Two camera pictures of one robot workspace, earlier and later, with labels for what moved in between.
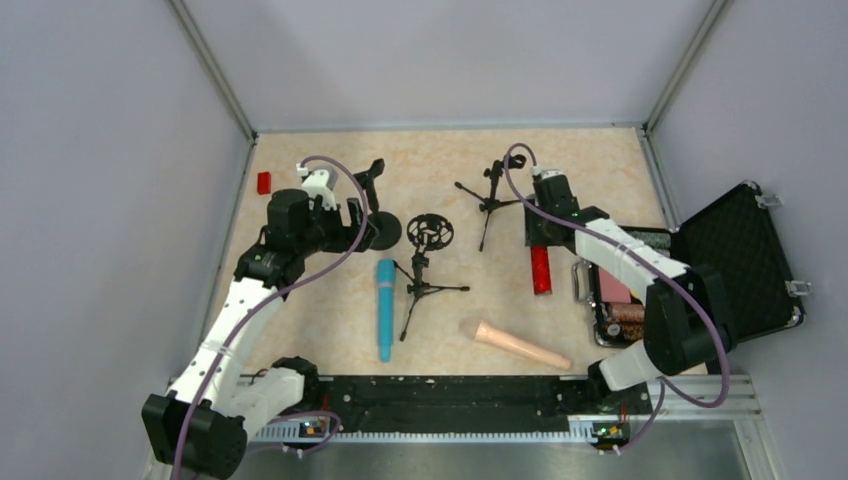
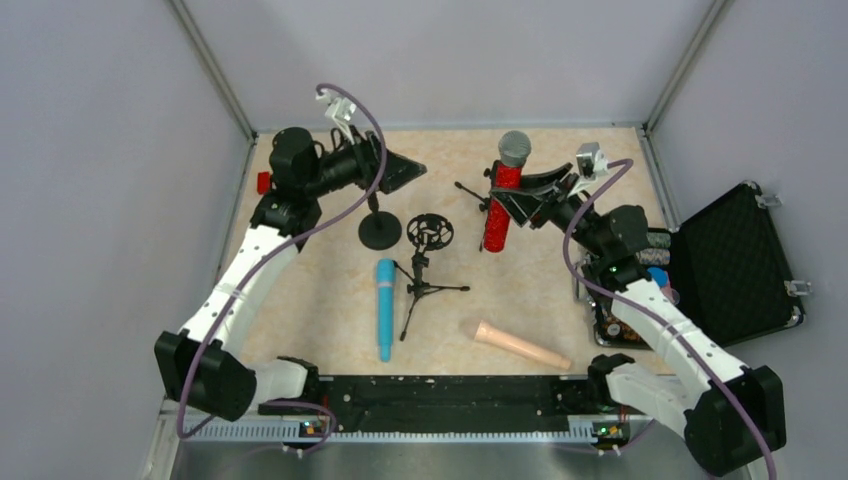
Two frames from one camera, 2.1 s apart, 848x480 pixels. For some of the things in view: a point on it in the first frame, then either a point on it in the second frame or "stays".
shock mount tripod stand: (427, 232) stays
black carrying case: (736, 239) stays
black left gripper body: (356, 216) to (374, 164)
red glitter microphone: (542, 272) to (514, 147)
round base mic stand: (387, 224) stays
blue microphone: (386, 273) stays
